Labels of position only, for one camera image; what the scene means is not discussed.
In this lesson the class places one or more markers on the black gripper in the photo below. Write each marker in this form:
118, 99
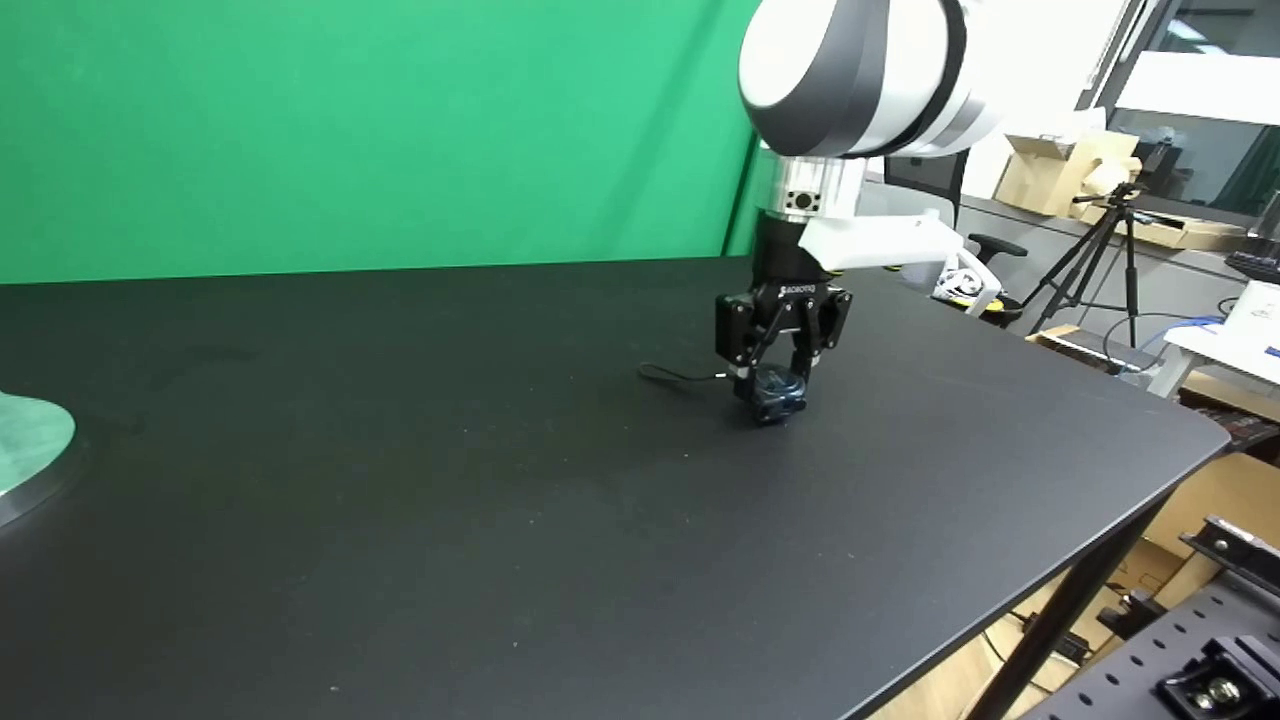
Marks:
784, 314

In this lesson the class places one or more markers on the blue round measuring tape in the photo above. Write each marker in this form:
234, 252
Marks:
777, 399

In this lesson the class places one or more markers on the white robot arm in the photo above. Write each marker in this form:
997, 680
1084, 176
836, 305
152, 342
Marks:
863, 83

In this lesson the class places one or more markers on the black office chair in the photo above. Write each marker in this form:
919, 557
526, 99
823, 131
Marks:
952, 194

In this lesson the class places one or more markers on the open cardboard box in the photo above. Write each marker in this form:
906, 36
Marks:
1062, 166

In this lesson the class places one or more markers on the black table leg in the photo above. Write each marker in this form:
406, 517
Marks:
1062, 623

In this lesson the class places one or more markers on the white paper stack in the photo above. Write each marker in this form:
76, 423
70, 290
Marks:
1239, 330

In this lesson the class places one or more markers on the brown cardboard box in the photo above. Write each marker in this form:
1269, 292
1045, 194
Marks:
1220, 501

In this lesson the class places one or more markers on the green screen backdrop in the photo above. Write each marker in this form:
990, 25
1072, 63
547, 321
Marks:
362, 132

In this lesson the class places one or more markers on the black perforated metal board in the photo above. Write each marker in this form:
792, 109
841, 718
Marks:
1180, 655

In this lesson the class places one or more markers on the round pale disc grey rim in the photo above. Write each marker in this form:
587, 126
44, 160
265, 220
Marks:
28, 446

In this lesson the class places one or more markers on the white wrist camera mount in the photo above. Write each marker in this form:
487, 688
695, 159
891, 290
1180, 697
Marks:
881, 240

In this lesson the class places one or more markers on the black camera tripod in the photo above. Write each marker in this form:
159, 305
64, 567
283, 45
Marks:
1096, 260

